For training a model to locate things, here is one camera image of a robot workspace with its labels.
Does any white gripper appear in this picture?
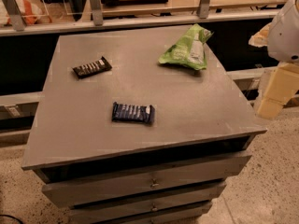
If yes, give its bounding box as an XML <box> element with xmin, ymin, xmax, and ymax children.
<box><xmin>249</xmin><ymin>0</ymin><xmax>299</xmax><ymax>119</ymax></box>

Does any blue rxbar blueberry bar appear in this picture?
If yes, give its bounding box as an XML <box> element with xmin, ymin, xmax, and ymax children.
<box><xmin>112</xmin><ymin>102</ymin><xmax>155</xmax><ymax>124</ymax></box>

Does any black rxbar chocolate bar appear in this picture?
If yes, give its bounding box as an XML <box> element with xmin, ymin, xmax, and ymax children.
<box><xmin>73</xmin><ymin>56</ymin><xmax>112</xmax><ymax>79</ymax></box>

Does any green chip bag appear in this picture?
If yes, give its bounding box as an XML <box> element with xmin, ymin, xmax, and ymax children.
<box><xmin>158</xmin><ymin>24</ymin><xmax>213</xmax><ymax>71</ymax></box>

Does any grey drawer cabinet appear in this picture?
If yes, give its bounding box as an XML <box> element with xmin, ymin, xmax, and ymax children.
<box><xmin>22</xmin><ymin>26</ymin><xmax>263</xmax><ymax>224</ymax></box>

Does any bottom grey drawer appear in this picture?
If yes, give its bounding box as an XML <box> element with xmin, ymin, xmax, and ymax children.
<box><xmin>102</xmin><ymin>200</ymin><xmax>214</xmax><ymax>224</ymax></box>

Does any grey drawer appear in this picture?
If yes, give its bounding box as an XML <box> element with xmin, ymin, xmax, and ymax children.
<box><xmin>68</xmin><ymin>180</ymin><xmax>227</xmax><ymax>224</ymax></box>
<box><xmin>102</xmin><ymin>200</ymin><xmax>214</xmax><ymax>224</ymax></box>
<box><xmin>42</xmin><ymin>151</ymin><xmax>250</xmax><ymax>207</ymax></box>

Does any middle grey drawer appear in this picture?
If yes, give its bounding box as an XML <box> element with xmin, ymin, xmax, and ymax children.
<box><xmin>68</xmin><ymin>180</ymin><xmax>227</xmax><ymax>224</ymax></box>

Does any top grey drawer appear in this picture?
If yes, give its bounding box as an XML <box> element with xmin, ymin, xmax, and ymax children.
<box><xmin>42</xmin><ymin>151</ymin><xmax>250</xmax><ymax>207</ymax></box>

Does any orange white bag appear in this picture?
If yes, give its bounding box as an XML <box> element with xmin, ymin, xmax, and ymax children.
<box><xmin>0</xmin><ymin>0</ymin><xmax>51</xmax><ymax>25</ymax></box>

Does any grey metal bracket right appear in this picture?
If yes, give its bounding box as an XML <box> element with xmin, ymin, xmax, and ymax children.
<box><xmin>196</xmin><ymin>0</ymin><xmax>210</xmax><ymax>19</ymax></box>

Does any grey metal bracket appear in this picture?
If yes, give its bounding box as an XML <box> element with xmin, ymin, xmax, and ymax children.
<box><xmin>90</xmin><ymin>0</ymin><xmax>103</xmax><ymax>26</ymax></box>
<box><xmin>2</xmin><ymin>0</ymin><xmax>26</xmax><ymax>31</ymax></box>
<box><xmin>196</xmin><ymin>0</ymin><xmax>210</xmax><ymax>19</ymax></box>

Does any grey metal bracket middle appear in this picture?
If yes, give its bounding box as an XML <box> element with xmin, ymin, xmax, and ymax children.
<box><xmin>90</xmin><ymin>0</ymin><xmax>103</xmax><ymax>26</ymax></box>

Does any grey metal bracket left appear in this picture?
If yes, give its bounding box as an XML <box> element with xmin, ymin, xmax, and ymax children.
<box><xmin>2</xmin><ymin>0</ymin><xmax>26</xmax><ymax>31</ymax></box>

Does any black floor cable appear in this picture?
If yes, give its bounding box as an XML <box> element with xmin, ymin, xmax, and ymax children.
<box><xmin>0</xmin><ymin>214</ymin><xmax>24</xmax><ymax>224</ymax></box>

